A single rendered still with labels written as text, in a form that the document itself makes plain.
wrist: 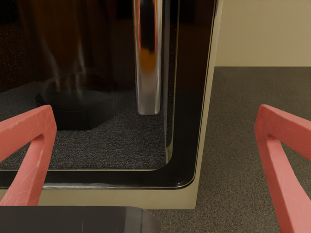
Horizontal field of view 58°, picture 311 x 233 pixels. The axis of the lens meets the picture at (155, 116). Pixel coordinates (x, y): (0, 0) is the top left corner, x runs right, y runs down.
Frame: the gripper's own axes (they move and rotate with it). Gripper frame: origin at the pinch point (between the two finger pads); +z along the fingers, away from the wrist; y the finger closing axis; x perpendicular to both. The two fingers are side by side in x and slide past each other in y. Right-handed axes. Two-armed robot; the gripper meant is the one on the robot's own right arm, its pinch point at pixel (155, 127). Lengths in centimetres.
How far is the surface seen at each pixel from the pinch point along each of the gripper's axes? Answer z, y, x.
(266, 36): 54, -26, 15
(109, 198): 10.7, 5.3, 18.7
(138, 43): 4.8, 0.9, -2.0
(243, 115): 30.5, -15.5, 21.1
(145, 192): 10.8, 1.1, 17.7
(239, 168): 17.5, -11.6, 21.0
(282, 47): 54, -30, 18
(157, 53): 4.8, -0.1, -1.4
